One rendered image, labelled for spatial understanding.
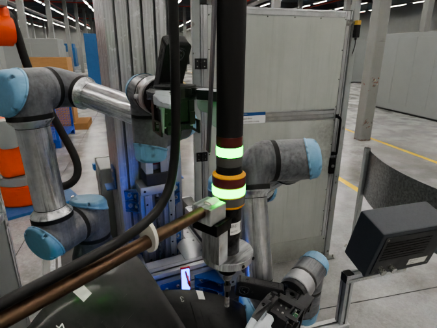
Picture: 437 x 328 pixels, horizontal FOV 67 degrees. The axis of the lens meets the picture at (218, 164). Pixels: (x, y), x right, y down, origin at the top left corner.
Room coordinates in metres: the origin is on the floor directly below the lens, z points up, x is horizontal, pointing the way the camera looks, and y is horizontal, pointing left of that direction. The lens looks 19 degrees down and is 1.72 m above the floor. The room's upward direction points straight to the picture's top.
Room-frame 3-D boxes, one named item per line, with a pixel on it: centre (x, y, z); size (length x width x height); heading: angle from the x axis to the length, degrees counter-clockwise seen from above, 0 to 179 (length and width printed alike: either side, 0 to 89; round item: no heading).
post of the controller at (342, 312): (0.90, -0.42, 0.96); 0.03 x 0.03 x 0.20; 17
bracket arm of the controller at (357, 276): (0.93, -0.52, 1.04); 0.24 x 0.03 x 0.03; 107
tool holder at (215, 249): (0.39, -0.01, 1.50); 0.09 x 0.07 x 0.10; 142
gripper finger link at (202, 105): (0.52, 0.00, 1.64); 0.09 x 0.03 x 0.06; 48
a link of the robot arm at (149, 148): (0.75, 0.15, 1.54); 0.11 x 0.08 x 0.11; 156
